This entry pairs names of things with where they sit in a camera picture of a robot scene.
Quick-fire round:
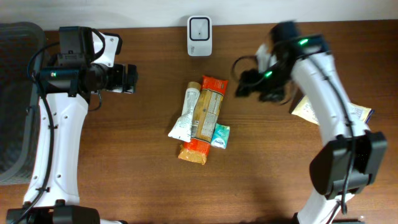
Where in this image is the yellow chip bag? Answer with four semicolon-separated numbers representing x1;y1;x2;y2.
290;96;374;124

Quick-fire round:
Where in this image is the orange pasta package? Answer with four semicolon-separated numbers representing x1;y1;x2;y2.
178;76;228;165

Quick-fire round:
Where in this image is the teal tissue pack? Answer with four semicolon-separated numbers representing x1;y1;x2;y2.
211;123;230;149

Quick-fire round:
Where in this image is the white tube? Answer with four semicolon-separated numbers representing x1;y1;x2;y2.
168;82;201;142

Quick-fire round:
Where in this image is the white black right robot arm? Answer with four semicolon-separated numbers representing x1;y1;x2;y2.
235;21;387;223

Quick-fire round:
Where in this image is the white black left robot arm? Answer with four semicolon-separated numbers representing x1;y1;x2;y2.
6;26;138;223

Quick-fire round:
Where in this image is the white barcode scanner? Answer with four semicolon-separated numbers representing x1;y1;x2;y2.
187;16;213;57

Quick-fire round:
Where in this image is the grey plastic mesh basket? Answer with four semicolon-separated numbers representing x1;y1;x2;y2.
1;22;45;185

